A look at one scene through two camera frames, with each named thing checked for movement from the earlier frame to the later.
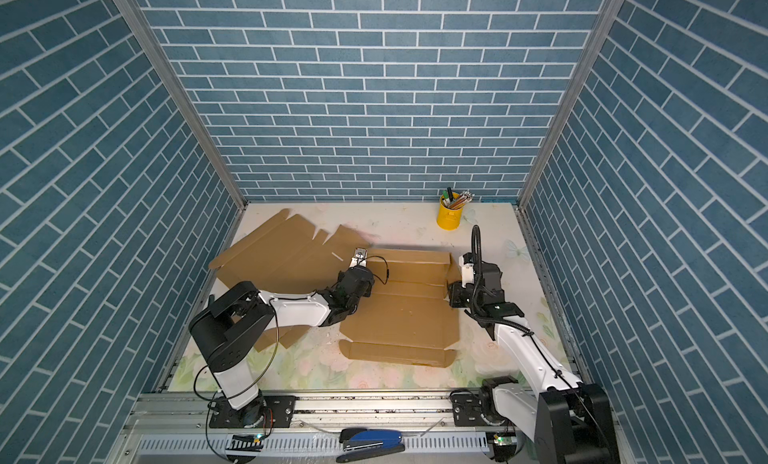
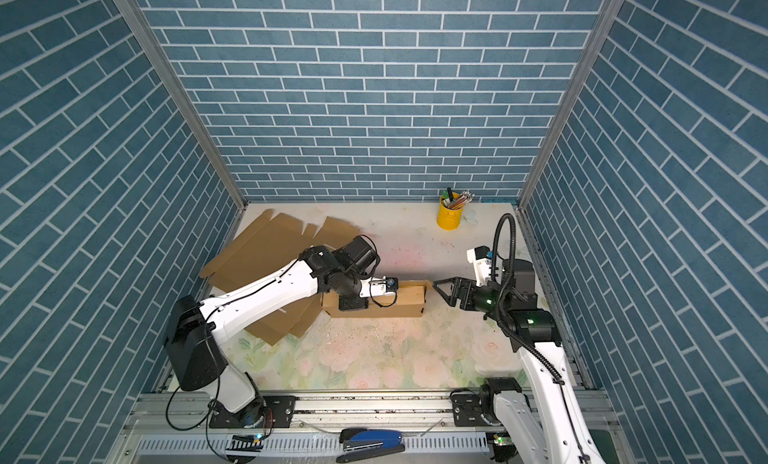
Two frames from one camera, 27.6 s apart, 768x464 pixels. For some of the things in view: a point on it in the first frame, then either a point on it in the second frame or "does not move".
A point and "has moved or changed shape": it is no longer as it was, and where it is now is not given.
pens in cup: x=454 y=201 does not move
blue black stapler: x=361 y=443 does not move
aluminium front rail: x=173 y=428 does not move
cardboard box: x=408 y=317 has moved or changed shape
